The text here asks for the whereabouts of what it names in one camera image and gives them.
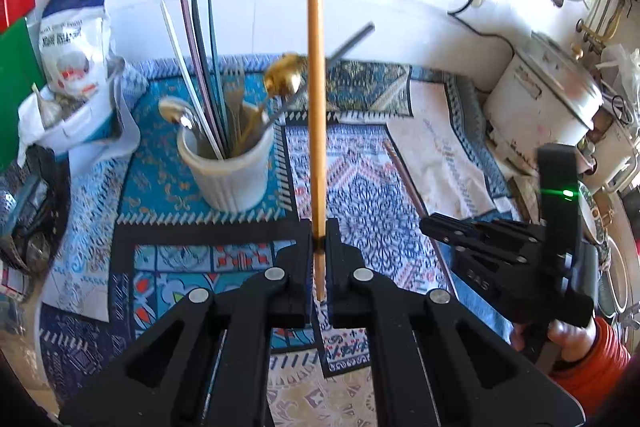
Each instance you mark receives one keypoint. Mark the white rice cooker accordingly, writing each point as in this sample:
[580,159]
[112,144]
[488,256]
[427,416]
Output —
[540,97]

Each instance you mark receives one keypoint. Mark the person's right forearm orange sleeve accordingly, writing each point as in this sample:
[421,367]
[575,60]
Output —
[600,372]

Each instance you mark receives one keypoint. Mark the dark grey chopstick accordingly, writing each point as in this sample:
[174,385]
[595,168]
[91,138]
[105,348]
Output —
[201,32]
[350,41]

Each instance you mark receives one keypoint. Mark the green board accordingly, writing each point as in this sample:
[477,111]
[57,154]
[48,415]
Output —
[20,97]

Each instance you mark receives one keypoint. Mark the white plastic bag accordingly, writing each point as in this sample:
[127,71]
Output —
[95,122]

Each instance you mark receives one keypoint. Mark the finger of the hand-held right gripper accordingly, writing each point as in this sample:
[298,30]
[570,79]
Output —
[490,253]
[475,227]

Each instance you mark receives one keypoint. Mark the brown chopstick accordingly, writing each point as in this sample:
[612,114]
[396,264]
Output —
[405,177]

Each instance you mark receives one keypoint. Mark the patterned blue tablecloth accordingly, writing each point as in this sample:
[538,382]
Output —
[370,197]

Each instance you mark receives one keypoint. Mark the person's right hand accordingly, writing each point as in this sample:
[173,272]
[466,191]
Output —
[572,339]

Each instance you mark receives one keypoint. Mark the teal green chopstick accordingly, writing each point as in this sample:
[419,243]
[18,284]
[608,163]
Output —
[214,32]

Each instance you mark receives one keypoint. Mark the silver fork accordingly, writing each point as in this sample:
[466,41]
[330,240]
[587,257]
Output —
[235,97]

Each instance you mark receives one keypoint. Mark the black basket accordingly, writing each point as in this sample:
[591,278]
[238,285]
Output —
[35,202]

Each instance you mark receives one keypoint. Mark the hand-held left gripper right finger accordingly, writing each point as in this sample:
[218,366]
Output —
[332,257]

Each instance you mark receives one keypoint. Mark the silver spoon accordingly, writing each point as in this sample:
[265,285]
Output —
[175,109]

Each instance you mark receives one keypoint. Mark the orange wooden chopstick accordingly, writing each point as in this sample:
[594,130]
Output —
[316,107]

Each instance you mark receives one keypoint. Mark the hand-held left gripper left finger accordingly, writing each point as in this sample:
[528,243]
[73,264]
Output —
[306,257]

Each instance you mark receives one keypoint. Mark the mauve purple chopstick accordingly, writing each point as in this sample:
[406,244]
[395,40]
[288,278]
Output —
[195,47]

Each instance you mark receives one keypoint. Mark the patterned plate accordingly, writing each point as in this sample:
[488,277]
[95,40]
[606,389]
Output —
[607,257]

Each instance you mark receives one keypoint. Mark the white blue printed bag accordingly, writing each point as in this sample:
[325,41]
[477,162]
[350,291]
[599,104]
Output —
[75,37]

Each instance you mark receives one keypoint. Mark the white ribbed cup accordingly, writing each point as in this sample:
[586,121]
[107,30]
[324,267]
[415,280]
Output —
[225,182]

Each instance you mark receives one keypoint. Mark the gold spoon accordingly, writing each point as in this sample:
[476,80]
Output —
[282,77]

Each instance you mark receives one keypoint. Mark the white pot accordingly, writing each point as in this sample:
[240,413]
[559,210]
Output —
[607,152]

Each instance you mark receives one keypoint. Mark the garlic bulb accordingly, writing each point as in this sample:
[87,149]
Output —
[47,109]

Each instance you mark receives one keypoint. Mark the white chopstick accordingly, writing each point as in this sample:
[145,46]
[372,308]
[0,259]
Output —
[182,57]

